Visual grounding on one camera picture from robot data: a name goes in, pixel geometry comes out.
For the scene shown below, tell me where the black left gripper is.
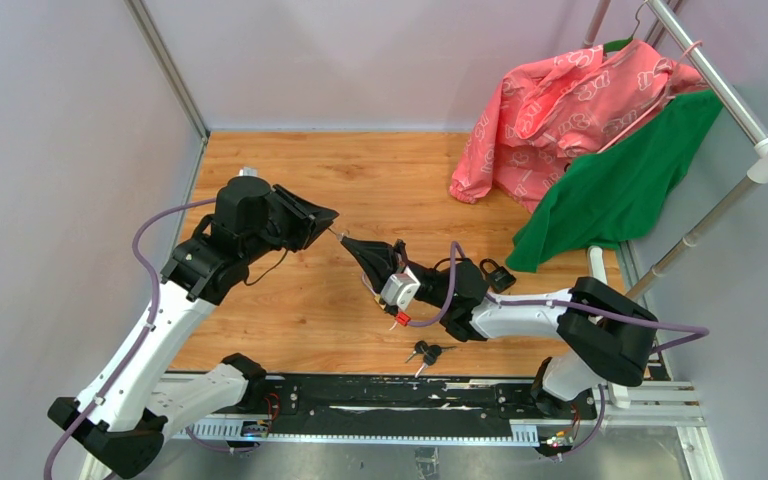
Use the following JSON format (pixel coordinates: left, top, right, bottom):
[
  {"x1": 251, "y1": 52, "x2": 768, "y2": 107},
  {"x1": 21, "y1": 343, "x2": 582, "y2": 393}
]
[{"x1": 243, "y1": 183, "x2": 339, "y2": 263}]

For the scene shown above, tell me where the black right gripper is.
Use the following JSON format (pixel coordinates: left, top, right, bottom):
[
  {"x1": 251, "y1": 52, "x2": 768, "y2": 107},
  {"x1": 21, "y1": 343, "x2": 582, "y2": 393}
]
[{"x1": 342, "y1": 237, "x2": 451, "y2": 311}]

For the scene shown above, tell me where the small brass key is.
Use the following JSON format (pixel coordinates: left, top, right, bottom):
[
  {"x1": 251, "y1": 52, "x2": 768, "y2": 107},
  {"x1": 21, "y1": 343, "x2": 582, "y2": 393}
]
[{"x1": 329, "y1": 229, "x2": 346, "y2": 241}]

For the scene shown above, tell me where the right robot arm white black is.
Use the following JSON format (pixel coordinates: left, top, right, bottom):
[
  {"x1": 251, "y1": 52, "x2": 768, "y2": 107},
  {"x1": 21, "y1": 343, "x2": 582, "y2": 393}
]
[{"x1": 339, "y1": 236, "x2": 658, "y2": 418}]

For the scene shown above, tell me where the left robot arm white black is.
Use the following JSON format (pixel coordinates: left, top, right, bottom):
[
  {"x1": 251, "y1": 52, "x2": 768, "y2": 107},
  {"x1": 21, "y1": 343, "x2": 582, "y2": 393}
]
[{"x1": 48, "y1": 176, "x2": 338, "y2": 479}]

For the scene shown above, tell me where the black-headed key bunch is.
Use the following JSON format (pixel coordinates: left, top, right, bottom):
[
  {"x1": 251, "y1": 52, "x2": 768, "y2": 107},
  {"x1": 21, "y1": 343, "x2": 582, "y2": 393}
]
[{"x1": 405, "y1": 340, "x2": 454, "y2": 378}]

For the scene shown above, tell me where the pink patterned garment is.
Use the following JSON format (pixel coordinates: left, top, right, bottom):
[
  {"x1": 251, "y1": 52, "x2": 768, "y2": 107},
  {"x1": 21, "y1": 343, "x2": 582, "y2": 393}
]
[{"x1": 449, "y1": 40, "x2": 707, "y2": 211}]

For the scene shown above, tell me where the green garment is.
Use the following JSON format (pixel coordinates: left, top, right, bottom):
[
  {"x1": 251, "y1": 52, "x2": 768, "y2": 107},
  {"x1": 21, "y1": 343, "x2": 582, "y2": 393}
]
[{"x1": 505, "y1": 91, "x2": 723, "y2": 273}]

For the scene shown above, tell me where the metal clothes rack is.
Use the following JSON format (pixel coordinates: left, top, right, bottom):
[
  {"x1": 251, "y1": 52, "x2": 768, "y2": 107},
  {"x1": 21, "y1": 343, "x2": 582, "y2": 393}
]
[{"x1": 581, "y1": 0, "x2": 768, "y2": 409}]

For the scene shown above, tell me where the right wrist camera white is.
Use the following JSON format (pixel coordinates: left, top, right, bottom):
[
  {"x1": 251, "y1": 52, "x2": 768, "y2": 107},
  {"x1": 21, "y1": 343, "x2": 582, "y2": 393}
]
[{"x1": 378, "y1": 267, "x2": 421, "y2": 330}]

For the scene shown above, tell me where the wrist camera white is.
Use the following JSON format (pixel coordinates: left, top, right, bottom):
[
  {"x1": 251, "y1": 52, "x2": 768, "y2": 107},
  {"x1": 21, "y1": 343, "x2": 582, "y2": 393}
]
[
  {"x1": 378, "y1": 267, "x2": 421, "y2": 330},
  {"x1": 238, "y1": 166, "x2": 260, "y2": 178}
]

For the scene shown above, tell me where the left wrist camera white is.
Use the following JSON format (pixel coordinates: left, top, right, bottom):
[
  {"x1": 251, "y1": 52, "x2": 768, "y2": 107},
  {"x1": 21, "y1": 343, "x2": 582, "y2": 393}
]
[{"x1": 238, "y1": 166, "x2": 260, "y2": 178}]

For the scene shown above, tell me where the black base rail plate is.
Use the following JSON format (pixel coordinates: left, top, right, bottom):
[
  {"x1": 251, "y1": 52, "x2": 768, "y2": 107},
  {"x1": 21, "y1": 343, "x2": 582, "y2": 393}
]
[{"x1": 108, "y1": 372, "x2": 703, "y2": 446}]

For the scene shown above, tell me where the aluminium corner frame post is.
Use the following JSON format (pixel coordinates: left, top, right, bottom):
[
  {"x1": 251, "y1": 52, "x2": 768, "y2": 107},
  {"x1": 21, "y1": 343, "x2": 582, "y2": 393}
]
[{"x1": 124, "y1": 0, "x2": 210, "y2": 146}]

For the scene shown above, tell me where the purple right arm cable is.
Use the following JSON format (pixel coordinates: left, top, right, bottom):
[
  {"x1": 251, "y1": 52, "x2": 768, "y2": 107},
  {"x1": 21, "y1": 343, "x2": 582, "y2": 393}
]
[{"x1": 360, "y1": 241, "x2": 711, "y2": 458}]

